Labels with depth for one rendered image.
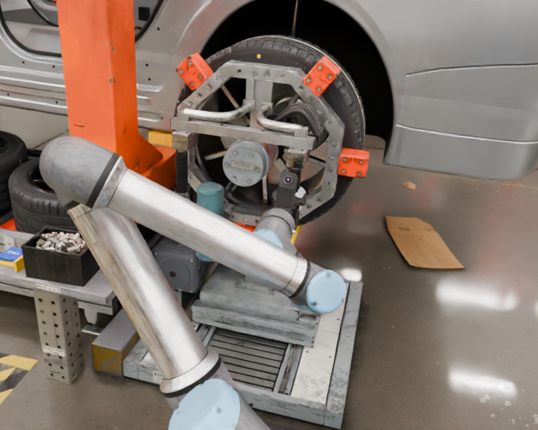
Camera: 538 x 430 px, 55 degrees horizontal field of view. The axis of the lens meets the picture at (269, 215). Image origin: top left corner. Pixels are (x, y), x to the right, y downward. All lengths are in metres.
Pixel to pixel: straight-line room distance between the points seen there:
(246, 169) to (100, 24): 0.58
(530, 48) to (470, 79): 0.20
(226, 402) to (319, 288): 0.29
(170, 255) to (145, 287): 0.85
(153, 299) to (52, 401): 0.96
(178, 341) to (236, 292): 0.93
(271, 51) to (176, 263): 0.84
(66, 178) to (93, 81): 0.70
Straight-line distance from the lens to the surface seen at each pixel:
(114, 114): 1.68
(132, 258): 1.14
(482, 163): 2.05
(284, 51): 1.69
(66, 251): 1.74
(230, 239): 1.04
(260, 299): 2.06
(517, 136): 2.04
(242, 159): 1.56
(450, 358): 2.34
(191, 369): 1.20
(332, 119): 1.62
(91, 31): 1.65
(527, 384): 2.37
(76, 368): 2.09
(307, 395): 1.91
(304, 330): 2.02
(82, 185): 1.00
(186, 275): 1.99
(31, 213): 2.28
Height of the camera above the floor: 1.42
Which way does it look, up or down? 26 degrees down
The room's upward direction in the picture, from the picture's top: 5 degrees clockwise
